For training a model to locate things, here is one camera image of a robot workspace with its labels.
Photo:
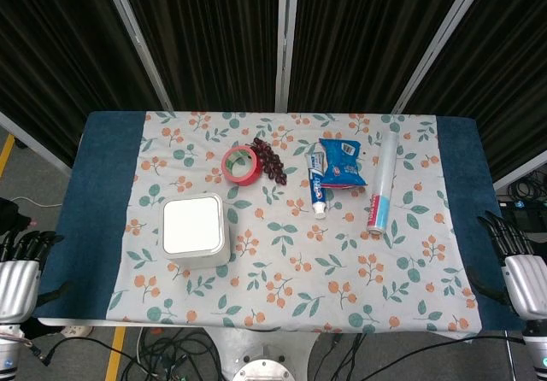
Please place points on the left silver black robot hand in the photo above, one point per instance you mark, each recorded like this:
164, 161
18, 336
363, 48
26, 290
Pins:
17, 285

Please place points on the dark red grape bunch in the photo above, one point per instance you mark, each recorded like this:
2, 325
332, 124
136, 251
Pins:
269, 161

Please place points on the blue snack bag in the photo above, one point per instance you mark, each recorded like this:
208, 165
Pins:
343, 163

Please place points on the white blue toothpaste tube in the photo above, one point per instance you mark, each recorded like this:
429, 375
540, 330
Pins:
317, 182

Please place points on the black power strip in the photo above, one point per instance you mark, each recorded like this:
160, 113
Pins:
523, 212

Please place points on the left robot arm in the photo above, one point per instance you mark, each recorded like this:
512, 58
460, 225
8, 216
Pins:
8, 349

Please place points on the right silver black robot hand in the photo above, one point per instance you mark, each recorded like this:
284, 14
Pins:
526, 285

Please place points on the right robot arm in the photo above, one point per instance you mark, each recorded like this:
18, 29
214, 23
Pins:
536, 351

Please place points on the plastic wrap roll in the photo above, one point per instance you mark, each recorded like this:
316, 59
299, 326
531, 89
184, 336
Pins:
384, 184

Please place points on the black folding screen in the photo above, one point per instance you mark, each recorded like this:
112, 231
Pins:
273, 39

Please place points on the blue table cover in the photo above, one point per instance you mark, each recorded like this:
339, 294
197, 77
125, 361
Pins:
94, 210

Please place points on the red tape roll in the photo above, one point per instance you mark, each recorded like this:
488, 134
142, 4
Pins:
241, 165

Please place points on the white square box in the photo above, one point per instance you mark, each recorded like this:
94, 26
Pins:
194, 230

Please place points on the floral print tablecloth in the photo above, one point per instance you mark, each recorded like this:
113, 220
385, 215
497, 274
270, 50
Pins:
290, 248

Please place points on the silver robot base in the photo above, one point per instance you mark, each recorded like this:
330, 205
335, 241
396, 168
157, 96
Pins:
262, 355

